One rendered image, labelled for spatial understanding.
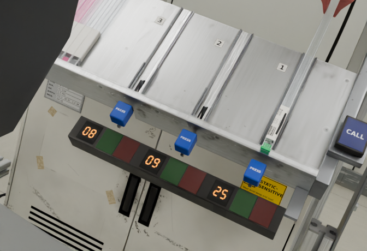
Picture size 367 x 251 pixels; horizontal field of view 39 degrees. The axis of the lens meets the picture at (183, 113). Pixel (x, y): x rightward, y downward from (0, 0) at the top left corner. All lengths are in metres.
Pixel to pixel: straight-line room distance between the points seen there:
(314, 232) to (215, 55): 0.31
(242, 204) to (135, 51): 0.31
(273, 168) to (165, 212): 0.49
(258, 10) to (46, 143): 1.67
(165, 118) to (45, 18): 0.58
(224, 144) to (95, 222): 0.61
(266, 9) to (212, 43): 1.87
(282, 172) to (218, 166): 0.37
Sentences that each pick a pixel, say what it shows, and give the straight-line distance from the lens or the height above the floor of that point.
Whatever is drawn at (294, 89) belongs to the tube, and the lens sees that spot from 0.80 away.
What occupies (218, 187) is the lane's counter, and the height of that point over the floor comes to 0.66.
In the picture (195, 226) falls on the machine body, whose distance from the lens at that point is 1.20.
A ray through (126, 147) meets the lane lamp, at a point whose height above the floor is 0.66.
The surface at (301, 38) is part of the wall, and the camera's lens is 2.71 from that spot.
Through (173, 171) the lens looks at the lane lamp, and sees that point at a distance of 0.77.
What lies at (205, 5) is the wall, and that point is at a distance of 2.81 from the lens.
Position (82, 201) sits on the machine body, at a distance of 1.31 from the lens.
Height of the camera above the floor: 0.99
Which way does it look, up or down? 19 degrees down
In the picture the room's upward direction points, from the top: 18 degrees clockwise
